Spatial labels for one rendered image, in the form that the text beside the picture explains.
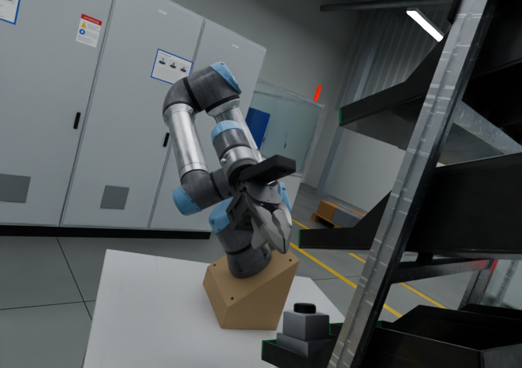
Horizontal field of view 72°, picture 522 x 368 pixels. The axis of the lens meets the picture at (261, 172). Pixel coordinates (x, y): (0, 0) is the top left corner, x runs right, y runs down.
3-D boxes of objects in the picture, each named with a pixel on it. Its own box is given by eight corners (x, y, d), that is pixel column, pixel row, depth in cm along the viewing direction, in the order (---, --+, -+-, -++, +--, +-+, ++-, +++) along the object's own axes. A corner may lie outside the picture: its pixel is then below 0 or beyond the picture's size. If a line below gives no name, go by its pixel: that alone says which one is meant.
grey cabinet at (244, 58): (127, 220, 403) (180, 19, 373) (189, 223, 456) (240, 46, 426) (145, 240, 363) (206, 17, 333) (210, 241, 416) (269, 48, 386)
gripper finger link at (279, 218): (284, 271, 62) (267, 230, 68) (303, 248, 59) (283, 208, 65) (269, 270, 60) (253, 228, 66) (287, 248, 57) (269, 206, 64)
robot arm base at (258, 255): (225, 263, 127) (213, 242, 123) (261, 241, 130) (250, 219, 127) (238, 286, 114) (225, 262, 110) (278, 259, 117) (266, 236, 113)
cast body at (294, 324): (274, 355, 48) (277, 300, 50) (299, 352, 51) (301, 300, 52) (318, 374, 41) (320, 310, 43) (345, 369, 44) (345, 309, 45)
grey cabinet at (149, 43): (46, 215, 351) (101, -19, 321) (127, 220, 403) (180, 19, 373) (57, 239, 311) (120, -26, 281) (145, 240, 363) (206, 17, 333)
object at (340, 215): (310, 219, 684) (317, 199, 678) (335, 221, 736) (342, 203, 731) (361, 247, 595) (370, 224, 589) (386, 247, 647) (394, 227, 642)
